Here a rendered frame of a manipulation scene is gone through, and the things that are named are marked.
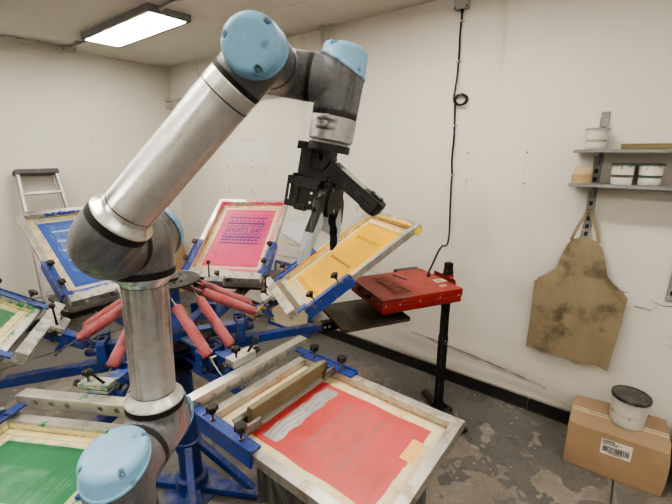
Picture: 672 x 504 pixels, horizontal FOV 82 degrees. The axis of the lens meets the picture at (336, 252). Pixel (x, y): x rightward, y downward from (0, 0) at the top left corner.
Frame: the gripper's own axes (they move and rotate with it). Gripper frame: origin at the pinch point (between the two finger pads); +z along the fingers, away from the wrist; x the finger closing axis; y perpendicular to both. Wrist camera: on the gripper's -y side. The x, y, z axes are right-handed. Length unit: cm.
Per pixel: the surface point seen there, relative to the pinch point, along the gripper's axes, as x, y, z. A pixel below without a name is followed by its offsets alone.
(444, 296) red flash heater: -175, -20, 53
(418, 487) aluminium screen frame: -37, -29, 70
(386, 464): -46, -18, 75
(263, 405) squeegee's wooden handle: -47, 29, 73
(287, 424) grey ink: -51, 20, 80
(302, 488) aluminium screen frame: -25, 2, 76
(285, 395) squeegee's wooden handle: -57, 25, 74
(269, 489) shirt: -42, 19, 101
